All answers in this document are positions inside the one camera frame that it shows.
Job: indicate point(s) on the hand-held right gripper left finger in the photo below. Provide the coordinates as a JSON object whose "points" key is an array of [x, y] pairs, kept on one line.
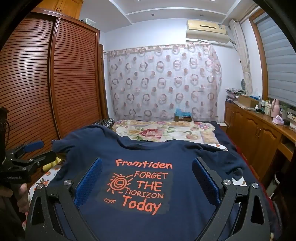
{"points": [[90, 183]]}

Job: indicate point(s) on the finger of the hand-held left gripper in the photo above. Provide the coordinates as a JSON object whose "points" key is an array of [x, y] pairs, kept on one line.
{"points": [[34, 146], [44, 158]]}

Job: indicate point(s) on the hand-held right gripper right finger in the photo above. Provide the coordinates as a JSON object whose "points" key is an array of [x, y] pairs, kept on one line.
{"points": [[204, 183]]}

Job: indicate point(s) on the navy printed t-shirt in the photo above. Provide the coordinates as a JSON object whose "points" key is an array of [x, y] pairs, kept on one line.
{"points": [[143, 153]]}

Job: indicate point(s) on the person's left hand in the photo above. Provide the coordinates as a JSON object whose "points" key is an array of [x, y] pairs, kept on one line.
{"points": [[23, 197]]}

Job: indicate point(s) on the yellow plush toy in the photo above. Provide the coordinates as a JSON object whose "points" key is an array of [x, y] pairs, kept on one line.
{"points": [[49, 165]]}

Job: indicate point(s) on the orange fruit print sheet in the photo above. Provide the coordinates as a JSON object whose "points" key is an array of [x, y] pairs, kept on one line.
{"points": [[46, 177]]}

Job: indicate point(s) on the navy blanket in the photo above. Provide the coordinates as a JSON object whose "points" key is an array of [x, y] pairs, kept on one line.
{"points": [[233, 143]]}

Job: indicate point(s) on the floral cream blanket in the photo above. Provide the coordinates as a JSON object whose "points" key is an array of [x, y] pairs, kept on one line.
{"points": [[161, 132]]}

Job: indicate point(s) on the small cardboard box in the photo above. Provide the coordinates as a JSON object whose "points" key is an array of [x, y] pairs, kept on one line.
{"points": [[182, 118]]}

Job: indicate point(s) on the long wooden cabinet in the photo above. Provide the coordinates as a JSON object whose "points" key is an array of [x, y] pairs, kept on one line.
{"points": [[249, 132]]}

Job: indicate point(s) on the grey waste bin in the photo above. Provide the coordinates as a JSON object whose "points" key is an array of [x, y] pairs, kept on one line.
{"points": [[275, 185]]}

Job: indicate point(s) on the brown louvered wardrobe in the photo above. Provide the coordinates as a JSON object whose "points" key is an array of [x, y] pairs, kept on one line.
{"points": [[69, 81]]}

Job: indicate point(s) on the blue plastic bag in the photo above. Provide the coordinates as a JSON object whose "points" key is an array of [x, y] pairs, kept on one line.
{"points": [[182, 112]]}

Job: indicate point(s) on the stack of folded cloths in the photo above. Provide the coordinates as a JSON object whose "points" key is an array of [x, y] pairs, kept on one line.
{"points": [[232, 95]]}

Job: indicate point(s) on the open cardboard box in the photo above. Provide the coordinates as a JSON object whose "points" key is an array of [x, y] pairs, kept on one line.
{"points": [[247, 100]]}

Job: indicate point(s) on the white bottle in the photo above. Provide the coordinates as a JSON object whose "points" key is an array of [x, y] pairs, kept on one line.
{"points": [[267, 107]]}

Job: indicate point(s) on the small black jar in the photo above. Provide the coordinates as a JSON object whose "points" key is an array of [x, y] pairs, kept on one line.
{"points": [[287, 122]]}

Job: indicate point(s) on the pink bottle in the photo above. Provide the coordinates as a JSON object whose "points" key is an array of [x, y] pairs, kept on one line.
{"points": [[275, 109]]}

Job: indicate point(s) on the small green fan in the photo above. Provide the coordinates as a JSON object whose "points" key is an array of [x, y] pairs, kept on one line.
{"points": [[244, 84]]}

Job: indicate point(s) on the sheer circle print curtain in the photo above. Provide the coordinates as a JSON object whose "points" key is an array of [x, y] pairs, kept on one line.
{"points": [[161, 81]]}

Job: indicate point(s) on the tied beige window curtain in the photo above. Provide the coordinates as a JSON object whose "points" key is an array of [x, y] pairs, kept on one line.
{"points": [[242, 58]]}

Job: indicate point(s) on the clear plastic storage box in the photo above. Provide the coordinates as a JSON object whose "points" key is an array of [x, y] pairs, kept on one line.
{"points": [[89, 21]]}

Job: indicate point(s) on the grey striped window blind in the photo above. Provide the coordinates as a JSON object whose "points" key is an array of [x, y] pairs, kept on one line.
{"points": [[277, 64]]}

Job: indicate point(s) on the light wooden overhead cabinet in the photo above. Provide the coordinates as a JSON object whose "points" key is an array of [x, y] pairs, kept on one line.
{"points": [[67, 7]]}

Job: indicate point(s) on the beige wall air conditioner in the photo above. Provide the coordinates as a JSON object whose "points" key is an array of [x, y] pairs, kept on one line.
{"points": [[205, 30]]}

